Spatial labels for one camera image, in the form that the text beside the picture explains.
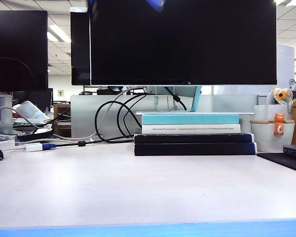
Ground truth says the printed magazine stack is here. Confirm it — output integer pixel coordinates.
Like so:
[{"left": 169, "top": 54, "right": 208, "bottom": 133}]
[{"left": 12, "top": 117, "right": 53, "bottom": 129}]

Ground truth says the white book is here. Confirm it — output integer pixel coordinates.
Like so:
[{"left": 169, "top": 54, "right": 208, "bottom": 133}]
[{"left": 141, "top": 123, "right": 241, "bottom": 135}]

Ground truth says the teal book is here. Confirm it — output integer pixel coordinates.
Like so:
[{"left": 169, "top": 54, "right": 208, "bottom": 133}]
[{"left": 141, "top": 114, "right": 240, "bottom": 125}]

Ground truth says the white printed box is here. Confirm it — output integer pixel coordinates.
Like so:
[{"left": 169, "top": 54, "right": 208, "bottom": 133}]
[{"left": 0, "top": 138, "right": 16, "bottom": 154}]

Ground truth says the white hanging cable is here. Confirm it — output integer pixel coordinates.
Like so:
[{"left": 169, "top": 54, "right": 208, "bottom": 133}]
[
  {"left": 166, "top": 95, "right": 179, "bottom": 111},
  {"left": 152, "top": 86, "right": 160, "bottom": 112}
]

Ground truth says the silver teal monitor stand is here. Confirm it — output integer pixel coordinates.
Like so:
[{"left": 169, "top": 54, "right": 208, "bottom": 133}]
[{"left": 135, "top": 85, "right": 255, "bottom": 116}]

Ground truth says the black monitor power cable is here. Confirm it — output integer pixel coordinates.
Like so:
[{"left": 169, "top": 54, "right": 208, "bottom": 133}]
[{"left": 163, "top": 86, "right": 187, "bottom": 111}]

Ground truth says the sunflower plush toy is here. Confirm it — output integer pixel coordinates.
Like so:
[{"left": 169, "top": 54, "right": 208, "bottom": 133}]
[{"left": 266, "top": 86, "right": 294, "bottom": 115}]

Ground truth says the white rolled booklet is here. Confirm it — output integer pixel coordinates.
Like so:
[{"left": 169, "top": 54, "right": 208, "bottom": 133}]
[{"left": 15, "top": 100, "right": 50, "bottom": 122}]

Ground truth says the large black AOC monitor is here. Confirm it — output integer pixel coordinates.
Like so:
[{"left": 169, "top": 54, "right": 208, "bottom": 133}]
[{"left": 90, "top": 0, "right": 278, "bottom": 86}]

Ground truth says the black monitor base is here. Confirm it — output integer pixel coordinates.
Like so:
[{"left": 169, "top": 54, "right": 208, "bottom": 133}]
[{"left": 96, "top": 85, "right": 148, "bottom": 96}]

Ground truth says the black VGA cable blue plug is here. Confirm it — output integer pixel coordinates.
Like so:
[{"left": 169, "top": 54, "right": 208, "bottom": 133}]
[{"left": 41, "top": 94, "right": 148, "bottom": 150}]

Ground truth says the black desk mat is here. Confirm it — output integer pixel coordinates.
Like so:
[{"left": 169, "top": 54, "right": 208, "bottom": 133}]
[{"left": 256, "top": 152, "right": 296, "bottom": 175}]

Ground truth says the white pot with wooden rim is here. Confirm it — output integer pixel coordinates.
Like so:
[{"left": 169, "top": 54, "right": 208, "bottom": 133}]
[{"left": 249, "top": 119, "right": 296, "bottom": 153}]

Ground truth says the black book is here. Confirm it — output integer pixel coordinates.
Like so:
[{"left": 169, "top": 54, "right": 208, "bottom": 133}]
[
  {"left": 134, "top": 132, "right": 254, "bottom": 144},
  {"left": 134, "top": 142, "right": 258, "bottom": 157}
]

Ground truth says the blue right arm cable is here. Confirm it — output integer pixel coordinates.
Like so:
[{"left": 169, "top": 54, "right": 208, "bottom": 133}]
[{"left": 145, "top": 0, "right": 166, "bottom": 12}]

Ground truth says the white office partition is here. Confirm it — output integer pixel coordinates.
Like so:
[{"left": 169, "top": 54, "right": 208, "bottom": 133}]
[{"left": 276, "top": 43, "right": 296, "bottom": 96}]

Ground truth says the small dark monitor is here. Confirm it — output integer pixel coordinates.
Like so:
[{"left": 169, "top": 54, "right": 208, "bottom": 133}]
[{"left": 12, "top": 88, "right": 54, "bottom": 114}]

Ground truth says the orange cat figurine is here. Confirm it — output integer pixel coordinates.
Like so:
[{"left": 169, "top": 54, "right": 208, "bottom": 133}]
[{"left": 273, "top": 113, "right": 286, "bottom": 136}]

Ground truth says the grey laptop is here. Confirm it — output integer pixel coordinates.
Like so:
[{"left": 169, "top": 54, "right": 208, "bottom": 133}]
[{"left": 282, "top": 144, "right": 296, "bottom": 160}]

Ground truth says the black rounded device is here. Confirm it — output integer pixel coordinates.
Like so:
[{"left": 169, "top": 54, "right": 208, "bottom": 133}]
[{"left": 16, "top": 127, "right": 54, "bottom": 142}]

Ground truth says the black desktop monitor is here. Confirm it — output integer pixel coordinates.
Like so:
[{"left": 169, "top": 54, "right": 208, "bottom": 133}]
[
  {"left": 0, "top": 10, "right": 49, "bottom": 92},
  {"left": 70, "top": 7, "right": 91, "bottom": 86}
]

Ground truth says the white square container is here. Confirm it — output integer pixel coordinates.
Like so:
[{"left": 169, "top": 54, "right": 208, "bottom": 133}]
[{"left": 253, "top": 104, "right": 296, "bottom": 121}]

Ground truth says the white video adapter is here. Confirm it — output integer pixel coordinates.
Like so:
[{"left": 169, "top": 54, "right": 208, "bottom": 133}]
[{"left": 4, "top": 143, "right": 44, "bottom": 153}]

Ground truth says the black looped cable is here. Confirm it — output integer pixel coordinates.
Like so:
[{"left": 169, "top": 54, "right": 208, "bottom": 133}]
[{"left": 116, "top": 94, "right": 148, "bottom": 138}]

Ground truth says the brown wooden shelf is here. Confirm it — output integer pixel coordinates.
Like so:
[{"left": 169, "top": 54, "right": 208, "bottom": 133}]
[{"left": 53, "top": 103, "right": 72, "bottom": 138}]

